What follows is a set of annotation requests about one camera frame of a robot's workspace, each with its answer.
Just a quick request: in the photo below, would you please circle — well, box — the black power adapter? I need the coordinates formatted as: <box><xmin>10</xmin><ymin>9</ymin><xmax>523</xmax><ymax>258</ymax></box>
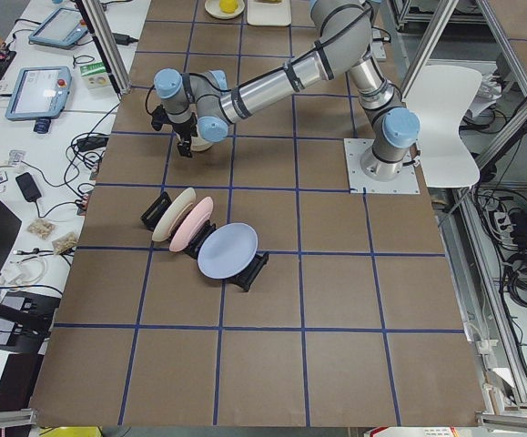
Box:
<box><xmin>112</xmin><ymin>33</ymin><xmax>138</xmax><ymax>46</ymax></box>

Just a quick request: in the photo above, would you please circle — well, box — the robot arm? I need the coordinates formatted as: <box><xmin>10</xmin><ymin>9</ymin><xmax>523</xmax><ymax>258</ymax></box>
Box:
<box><xmin>150</xmin><ymin>1</ymin><xmax>421</xmax><ymax>181</ymax></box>

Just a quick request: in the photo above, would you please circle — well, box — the white ceramic bowl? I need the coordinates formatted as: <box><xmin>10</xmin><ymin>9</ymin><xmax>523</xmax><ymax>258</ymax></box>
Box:
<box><xmin>191</xmin><ymin>137</ymin><xmax>214</xmax><ymax>152</ymax></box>

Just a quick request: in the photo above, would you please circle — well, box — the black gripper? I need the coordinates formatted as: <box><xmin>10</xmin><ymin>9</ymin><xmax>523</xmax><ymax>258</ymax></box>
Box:
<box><xmin>172</xmin><ymin>118</ymin><xmax>198</xmax><ymax>158</ymax></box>

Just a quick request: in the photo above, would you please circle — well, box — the green white box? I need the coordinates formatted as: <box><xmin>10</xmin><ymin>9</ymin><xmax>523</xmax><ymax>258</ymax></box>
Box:
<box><xmin>79</xmin><ymin>62</ymin><xmax>111</xmax><ymax>89</ymax></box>

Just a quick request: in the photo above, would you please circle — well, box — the far teach pendant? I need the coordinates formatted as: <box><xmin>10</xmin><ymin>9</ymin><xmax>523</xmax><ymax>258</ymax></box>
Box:
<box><xmin>28</xmin><ymin>7</ymin><xmax>88</xmax><ymax>49</ymax></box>

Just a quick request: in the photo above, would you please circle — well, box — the black phone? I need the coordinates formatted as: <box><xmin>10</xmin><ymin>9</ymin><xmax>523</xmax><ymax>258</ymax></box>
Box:
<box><xmin>15</xmin><ymin>172</ymin><xmax>42</xmax><ymax>202</ymax></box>

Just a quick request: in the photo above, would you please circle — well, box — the white flat plate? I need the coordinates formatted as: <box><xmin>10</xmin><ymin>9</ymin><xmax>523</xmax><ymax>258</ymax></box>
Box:
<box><xmin>205</xmin><ymin>0</ymin><xmax>245</xmax><ymax>20</ymax></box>

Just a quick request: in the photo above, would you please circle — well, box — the black plate rack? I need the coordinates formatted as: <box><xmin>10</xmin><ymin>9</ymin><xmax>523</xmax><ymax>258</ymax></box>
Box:
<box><xmin>140</xmin><ymin>188</ymin><xmax>269</xmax><ymax>292</ymax></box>

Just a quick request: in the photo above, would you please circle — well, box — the teach pendant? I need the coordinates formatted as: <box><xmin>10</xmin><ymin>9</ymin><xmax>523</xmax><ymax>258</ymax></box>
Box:
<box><xmin>28</xmin><ymin>7</ymin><xmax>88</xmax><ymax>49</ymax></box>
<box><xmin>5</xmin><ymin>66</ymin><xmax>72</xmax><ymax>121</ymax></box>

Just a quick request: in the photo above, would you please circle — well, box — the white rectangular tray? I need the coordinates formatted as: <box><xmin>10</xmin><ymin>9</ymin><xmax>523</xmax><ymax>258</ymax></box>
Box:
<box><xmin>247</xmin><ymin>0</ymin><xmax>291</xmax><ymax>26</ymax></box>

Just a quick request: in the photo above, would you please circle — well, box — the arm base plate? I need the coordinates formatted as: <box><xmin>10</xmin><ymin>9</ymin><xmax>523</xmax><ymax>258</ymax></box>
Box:
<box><xmin>371</xmin><ymin>28</ymin><xmax>387</xmax><ymax>60</ymax></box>
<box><xmin>343</xmin><ymin>138</ymin><xmax>420</xmax><ymax>195</ymax></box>

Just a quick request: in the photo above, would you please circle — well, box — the pink plate in rack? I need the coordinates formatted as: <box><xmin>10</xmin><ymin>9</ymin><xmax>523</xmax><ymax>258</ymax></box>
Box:
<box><xmin>168</xmin><ymin>197</ymin><xmax>214</xmax><ymax>252</ymax></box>

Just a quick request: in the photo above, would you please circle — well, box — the near teach pendant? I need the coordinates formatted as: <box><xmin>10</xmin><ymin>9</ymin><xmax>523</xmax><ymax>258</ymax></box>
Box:
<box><xmin>5</xmin><ymin>66</ymin><xmax>72</xmax><ymax>121</ymax></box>

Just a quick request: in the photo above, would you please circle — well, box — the light blue plate in rack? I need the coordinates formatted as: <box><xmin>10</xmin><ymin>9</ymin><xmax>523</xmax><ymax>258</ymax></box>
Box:
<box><xmin>198</xmin><ymin>223</ymin><xmax>258</xmax><ymax>279</ymax></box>

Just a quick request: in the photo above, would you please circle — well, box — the cream plate in rack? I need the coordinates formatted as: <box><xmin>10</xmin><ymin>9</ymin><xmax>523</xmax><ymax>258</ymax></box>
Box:
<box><xmin>152</xmin><ymin>188</ymin><xmax>196</xmax><ymax>242</ymax></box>

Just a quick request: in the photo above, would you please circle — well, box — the white chair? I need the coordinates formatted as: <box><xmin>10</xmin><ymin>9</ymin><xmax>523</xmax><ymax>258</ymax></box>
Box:
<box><xmin>404</xmin><ymin>65</ymin><xmax>481</xmax><ymax>188</ymax></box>

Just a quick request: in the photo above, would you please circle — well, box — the aluminium frame post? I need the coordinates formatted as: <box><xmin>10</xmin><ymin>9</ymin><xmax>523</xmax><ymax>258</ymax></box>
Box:
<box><xmin>76</xmin><ymin>0</ymin><xmax>131</xmax><ymax>96</ymax></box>

